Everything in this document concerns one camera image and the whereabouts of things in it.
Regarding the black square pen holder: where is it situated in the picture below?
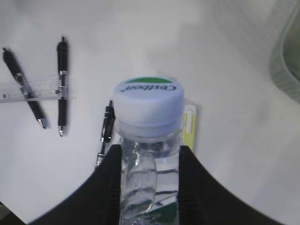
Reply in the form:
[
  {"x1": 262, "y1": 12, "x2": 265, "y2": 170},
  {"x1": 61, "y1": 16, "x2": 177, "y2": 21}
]
[{"x1": 0, "y1": 203, "x2": 25, "y2": 225}]

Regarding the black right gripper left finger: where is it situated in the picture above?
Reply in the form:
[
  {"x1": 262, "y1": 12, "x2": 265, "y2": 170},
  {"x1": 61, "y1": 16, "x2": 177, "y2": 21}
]
[{"x1": 31, "y1": 144, "x2": 122, "y2": 225}]

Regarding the yellow utility knife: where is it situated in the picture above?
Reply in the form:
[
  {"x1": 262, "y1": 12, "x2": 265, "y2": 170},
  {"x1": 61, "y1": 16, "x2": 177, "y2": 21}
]
[{"x1": 181, "y1": 98, "x2": 202, "y2": 153}]

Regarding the clear water bottle green label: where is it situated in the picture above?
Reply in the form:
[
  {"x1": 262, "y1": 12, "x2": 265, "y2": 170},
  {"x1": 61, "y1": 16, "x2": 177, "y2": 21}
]
[{"x1": 113, "y1": 77, "x2": 184, "y2": 225}]

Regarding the black pen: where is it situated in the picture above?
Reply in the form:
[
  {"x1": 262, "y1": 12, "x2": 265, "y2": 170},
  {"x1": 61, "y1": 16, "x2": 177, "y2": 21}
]
[
  {"x1": 96, "y1": 100, "x2": 115, "y2": 167},
  {"x1": 2, "y1": 47, "x2": 49, "y2": 129},
  {"x1": 56, "y1": 36, "x2": 69, "y2": 137}
]

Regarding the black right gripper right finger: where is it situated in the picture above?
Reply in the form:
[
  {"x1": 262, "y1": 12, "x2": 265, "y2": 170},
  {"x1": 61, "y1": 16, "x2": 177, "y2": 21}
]
[{"x1": 178, "y1": 146, "x2": 300, "y2": 225}]

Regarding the black pen middle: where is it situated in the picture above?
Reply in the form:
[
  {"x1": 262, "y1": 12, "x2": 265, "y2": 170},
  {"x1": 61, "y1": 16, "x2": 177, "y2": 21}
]
[{"x1": 56, "y1": 36, "x2": 69, "y2": 137}]

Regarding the pale green plastic basket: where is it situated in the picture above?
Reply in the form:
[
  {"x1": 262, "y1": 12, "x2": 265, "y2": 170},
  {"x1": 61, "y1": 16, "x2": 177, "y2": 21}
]
[{"x1": 212, "y1": 0, "x2": 300, "y2": 103}]

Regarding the clear plastic ruler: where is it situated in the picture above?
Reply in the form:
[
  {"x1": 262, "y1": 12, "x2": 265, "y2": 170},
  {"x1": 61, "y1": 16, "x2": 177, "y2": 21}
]
[{"x1": 0, "y1": 75, "x2": 77, "y2": 103}]

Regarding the black pen left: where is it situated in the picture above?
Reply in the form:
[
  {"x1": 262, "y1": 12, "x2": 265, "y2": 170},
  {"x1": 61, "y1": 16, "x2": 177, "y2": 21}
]
[{"x1": 2, "y1": 47, "x2": 49, "y2": 129}]

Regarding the black pen right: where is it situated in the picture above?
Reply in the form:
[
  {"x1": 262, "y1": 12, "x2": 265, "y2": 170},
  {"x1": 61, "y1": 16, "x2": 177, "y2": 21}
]
[{"x1": 96, "y1": 100, "x2": 115, "y2": 167}]

